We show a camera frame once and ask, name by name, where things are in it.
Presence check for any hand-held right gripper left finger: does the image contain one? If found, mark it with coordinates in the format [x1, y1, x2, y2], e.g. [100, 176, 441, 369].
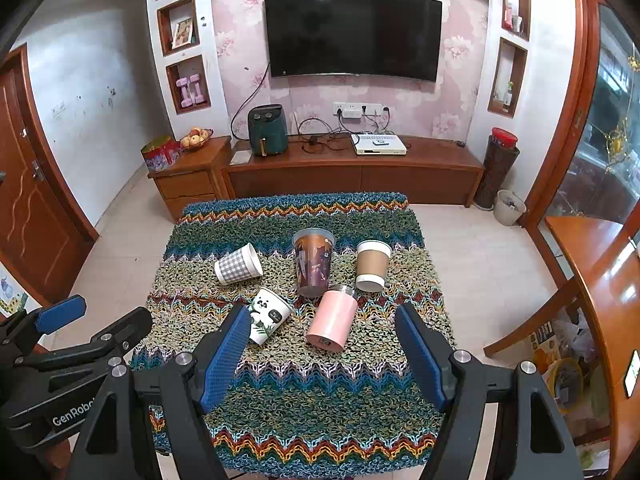
[70, 304, 252, 480]

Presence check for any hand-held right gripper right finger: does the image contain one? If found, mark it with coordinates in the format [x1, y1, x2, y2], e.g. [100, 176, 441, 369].
[394, 302, 586, 480]

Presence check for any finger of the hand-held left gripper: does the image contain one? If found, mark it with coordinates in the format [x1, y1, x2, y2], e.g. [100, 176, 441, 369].
[0, 306, 154, 411]
[0, 294, 87, 361]

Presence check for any pink tumbler cup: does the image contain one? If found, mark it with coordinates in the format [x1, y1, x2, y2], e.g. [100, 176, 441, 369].
[305, 284, 359, 353]

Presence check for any white panda print cup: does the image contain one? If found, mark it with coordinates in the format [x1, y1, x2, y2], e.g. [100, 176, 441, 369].
[247, 287, 294, 346]

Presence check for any grey checked paper cup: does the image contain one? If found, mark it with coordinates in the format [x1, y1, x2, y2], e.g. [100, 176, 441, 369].
[214, 242, 264, 287]

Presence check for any brown paper cup white lid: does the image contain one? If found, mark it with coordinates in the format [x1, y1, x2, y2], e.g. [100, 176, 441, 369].
[355, 240, 392, 293]

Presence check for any dark printed plastic cup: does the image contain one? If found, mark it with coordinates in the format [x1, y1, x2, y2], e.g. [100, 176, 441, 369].
[292, 227, 337, 299]

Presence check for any colourful knitted zigzag blanket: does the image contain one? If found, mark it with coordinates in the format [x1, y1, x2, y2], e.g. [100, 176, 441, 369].
[127, 191, 457, 480]

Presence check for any brown wooden door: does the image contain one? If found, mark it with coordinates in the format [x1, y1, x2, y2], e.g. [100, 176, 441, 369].
[0, 42, 101, 318]

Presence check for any yellow bucket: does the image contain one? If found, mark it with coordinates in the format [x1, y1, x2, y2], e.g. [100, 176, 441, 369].
[547, 357, 584, 413]

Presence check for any wooden drawer side cabinet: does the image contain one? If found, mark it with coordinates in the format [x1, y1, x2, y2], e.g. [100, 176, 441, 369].
[147, 136, 233, 222]

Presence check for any white waste bin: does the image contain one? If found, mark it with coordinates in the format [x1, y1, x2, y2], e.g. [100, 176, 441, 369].
[494, 189, 527, 227]

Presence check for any printed round tin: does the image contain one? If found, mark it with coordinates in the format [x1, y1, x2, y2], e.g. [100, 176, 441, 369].
[140, 137, 181, 173]

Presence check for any tall dark patterned cylinder stand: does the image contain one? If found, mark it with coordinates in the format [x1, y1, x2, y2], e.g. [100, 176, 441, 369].
[473, 135, 521, 211]

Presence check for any long wooden tv cabinet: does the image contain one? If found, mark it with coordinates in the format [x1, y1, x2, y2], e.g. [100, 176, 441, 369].
[220, 135, 486, 208]

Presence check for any glossy wooden table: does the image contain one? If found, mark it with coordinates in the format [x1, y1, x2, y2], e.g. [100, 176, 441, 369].
[482, 215, 640, 480]

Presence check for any bowl of fruit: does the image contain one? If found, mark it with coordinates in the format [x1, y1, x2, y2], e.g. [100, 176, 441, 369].
[180, 128, 213, 152]

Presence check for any white set-top box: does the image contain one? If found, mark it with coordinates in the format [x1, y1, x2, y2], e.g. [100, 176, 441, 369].
[351, 133, 408, 156]

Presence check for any red lidded container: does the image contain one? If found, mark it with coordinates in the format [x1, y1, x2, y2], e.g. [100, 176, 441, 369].
[491, 127, 519, 150]

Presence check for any dark green air fryer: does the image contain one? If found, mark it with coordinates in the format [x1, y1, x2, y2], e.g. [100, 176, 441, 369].
[247, 104, 289, 157]

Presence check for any wooden framed glass cabinet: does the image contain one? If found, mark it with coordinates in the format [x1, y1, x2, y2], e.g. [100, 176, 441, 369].
[525, 0, 640, 241]

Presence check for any framed picture card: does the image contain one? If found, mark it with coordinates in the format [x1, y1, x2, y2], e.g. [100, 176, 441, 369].
[171, 17, 195, 50]

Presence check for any black curved television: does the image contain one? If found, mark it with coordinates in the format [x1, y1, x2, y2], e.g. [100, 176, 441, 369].
[263, 0, 444, 82]

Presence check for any tangle of black cables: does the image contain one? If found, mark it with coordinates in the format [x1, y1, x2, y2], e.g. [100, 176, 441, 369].
[292, 115, 356, 153]

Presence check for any white wall socket strip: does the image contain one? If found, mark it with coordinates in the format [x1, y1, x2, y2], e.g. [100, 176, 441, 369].
[332, 101, 391, 122]

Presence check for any black television power cable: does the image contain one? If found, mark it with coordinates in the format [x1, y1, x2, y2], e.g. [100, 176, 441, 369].
[230, 62, 272, 139]

